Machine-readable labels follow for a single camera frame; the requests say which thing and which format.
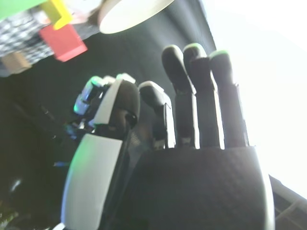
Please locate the large green cube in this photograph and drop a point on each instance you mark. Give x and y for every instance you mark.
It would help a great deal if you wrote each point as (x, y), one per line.
(16, 7)

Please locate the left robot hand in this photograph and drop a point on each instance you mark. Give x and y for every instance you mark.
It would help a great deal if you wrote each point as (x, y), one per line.
(192, 187)

